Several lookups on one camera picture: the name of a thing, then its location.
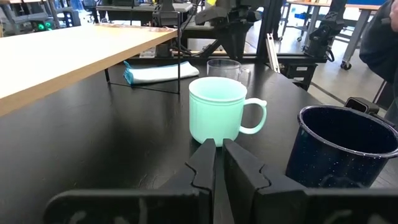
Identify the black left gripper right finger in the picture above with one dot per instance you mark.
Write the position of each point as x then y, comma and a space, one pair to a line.
248, 193

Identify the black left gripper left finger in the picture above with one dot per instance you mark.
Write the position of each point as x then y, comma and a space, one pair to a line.
186, 205

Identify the dark blue speckled enamel mug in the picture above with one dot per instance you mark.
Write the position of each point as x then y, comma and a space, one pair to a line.
326, 168

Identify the mint green mug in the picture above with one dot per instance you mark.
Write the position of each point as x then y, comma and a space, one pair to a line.
214, 118

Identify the black background robot arm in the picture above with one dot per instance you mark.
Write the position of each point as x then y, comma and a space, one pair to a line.
323, 34

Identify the wooden shelf with black legs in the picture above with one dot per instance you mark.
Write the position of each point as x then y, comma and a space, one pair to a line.
62, 56

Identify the folded light blue cloth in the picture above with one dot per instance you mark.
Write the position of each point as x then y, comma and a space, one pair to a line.
161, 73

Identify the silver aluminium bar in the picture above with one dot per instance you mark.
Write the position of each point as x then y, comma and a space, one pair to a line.
273, 53

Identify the grey-legged background table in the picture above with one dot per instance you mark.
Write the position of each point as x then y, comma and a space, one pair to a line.
357, 34

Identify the small yellow tag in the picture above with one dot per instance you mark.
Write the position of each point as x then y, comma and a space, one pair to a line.
211, 2

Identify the dark background desk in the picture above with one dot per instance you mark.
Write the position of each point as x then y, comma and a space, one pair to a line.
140, 9

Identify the grey machine with green lights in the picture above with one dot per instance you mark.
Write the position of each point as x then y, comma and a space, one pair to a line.
43, 25

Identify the small black camera box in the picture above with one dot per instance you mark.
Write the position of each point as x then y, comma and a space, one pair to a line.
360, 105

